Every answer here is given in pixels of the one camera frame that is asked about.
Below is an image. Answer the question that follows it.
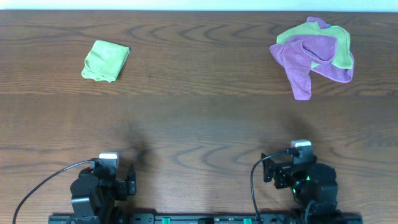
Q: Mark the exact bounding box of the light green microfiber cloth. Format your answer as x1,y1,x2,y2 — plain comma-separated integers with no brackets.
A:
81,40,130,83

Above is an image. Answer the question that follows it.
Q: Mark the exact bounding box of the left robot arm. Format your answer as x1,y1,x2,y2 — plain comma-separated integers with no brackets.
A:
70,158,137,224

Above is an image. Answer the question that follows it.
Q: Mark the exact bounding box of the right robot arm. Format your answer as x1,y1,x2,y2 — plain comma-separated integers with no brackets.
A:
261,144,338,223

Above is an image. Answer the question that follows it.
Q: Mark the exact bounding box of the purple microfiber cloth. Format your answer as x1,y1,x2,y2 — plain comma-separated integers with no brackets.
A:
269,17,354,100

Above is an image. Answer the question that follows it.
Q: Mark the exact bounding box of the olive green cloth in pile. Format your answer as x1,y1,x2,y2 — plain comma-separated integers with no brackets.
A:
276,22,354,69

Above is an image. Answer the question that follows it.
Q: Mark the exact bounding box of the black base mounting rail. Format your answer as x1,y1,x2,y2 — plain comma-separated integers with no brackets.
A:
48,213,364,224

